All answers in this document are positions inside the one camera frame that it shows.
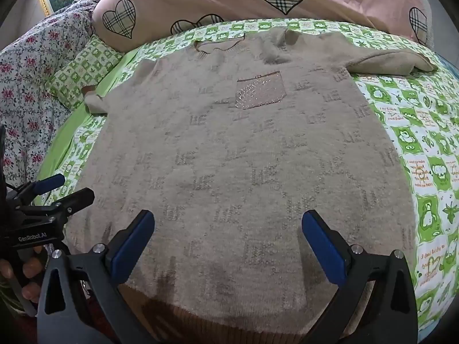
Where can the beige knit sweater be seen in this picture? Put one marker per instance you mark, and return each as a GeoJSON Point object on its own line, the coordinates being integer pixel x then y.
{"type": "Point", "coordinates": [233, 157]}

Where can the person's left hand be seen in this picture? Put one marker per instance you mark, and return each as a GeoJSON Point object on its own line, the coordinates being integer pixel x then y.
{"type": "Point", "coordinates": [30, 270]}

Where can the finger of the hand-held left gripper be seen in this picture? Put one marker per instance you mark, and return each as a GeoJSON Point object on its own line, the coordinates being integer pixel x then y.
{"type": "Point", "coordinates": [50, 182]}
{"type": "Point", "coordinates": [77, 200]}

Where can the floral quilt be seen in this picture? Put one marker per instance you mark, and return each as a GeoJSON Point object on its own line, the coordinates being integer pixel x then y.
{"type": "Point", "coordinates": [32, 89]}

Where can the green checkered pillow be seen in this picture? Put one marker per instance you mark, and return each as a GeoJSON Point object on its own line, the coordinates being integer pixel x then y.
{"type": "Point", "coordinates": [84, 71]}

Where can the green checkered bed sheet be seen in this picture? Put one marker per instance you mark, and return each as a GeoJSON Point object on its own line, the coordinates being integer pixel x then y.
{"type": "Point", "coordinates": [412, 114]}

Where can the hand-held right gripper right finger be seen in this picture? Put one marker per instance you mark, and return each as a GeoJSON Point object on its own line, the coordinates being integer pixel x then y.
{"type": "Point", "coordinates": [324, 247]}

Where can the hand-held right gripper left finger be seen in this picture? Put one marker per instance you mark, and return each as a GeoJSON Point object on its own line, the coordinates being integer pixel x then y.
{"type": "Point", "coordinates": [132, 247]}

